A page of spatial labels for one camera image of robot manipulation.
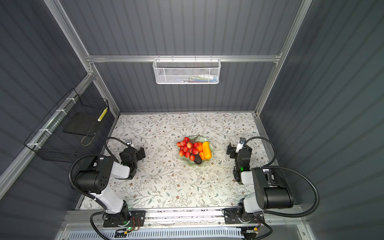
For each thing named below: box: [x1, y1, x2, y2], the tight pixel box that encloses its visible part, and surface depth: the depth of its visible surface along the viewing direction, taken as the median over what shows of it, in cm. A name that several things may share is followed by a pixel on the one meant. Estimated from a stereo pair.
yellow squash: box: [202, 141, 212, 160], surface depth 91 cm
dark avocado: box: [194, 153, 202, 164], surface depth 92 cm
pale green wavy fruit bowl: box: [177, 147, 207, 167], surface depth 93 cm
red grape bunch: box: [176, 137, 199, 162], surface depth 91 cm
